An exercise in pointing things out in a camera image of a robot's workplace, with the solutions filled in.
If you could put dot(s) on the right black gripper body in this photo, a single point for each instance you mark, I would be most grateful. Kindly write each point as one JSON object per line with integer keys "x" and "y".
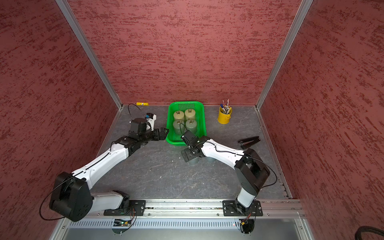
{"x": 190, "y": 153}

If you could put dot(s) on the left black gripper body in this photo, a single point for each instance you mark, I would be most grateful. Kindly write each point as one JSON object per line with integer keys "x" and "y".
{"x": 155, "y": 135}

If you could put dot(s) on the green canister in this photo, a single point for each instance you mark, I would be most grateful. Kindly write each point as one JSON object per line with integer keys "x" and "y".
{"x": 179, "y": 127}
{"x": 191, "y": 125}

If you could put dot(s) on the beige canister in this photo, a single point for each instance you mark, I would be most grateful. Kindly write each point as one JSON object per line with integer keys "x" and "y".
{"x": 190, "y": 114}
{"x": 179, "y": 115}

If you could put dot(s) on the grey canister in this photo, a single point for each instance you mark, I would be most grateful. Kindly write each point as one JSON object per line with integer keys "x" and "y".
{"x": 194, "y": 161}
{"x": 210, "y": 159}

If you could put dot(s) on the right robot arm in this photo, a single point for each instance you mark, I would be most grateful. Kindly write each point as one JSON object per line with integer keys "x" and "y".
{"x": 251, "y": 171}

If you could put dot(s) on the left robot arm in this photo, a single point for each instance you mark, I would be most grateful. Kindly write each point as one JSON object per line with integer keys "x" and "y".
{"x": 71, "y": 196}

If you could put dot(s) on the green plastic basket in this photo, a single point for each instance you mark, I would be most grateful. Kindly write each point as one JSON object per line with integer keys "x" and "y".
{"x": 182, "y": 106}

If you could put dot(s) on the yellow marker pen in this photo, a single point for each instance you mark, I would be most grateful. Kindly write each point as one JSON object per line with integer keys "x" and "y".
{"x": 142, "y": 104}

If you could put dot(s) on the yellow pen cup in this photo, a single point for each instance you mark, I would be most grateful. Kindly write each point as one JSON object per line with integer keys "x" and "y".
{"x": 224, "y": 115}

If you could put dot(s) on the black stapler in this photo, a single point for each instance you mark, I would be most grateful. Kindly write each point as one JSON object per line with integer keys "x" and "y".
{"x": 249, "y": 142}

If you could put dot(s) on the pens in cup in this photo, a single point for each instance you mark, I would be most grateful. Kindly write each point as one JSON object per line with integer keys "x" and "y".
{"x": 225, "y": 105}

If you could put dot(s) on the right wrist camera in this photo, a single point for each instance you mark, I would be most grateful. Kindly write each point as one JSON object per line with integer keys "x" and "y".
{"x": 189, "y": 139}

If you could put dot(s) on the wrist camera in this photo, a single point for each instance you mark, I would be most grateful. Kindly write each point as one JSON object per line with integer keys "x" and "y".
{"x": 189, "y": 139}
{"x": 150, "y": 118}

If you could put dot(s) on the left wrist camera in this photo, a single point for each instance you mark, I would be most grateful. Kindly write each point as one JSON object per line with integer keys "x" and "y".
{"x": 150, "y": 118}

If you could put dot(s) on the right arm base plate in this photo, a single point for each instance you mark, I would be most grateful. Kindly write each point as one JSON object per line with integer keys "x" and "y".
{"x": 235, "y": 209}

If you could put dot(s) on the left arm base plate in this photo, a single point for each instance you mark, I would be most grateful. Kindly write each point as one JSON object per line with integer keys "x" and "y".
{"x": 132, "y": 208}

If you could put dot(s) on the aluminium front rail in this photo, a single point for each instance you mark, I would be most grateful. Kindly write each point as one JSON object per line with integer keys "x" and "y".
{"x": 206, "y": 209}

